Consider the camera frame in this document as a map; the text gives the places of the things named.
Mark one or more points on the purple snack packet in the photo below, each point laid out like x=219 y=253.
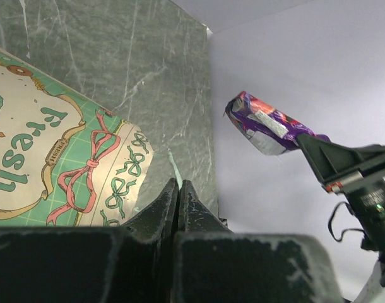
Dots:
x=268 y=129

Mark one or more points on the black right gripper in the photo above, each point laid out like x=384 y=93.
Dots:
x=358 y=174

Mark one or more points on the green printed paper bag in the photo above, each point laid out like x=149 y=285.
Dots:
x=64 y=160

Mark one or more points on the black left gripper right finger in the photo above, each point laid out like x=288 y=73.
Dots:
x=214 y=264

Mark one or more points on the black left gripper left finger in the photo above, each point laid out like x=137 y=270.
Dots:
x=128 y=263

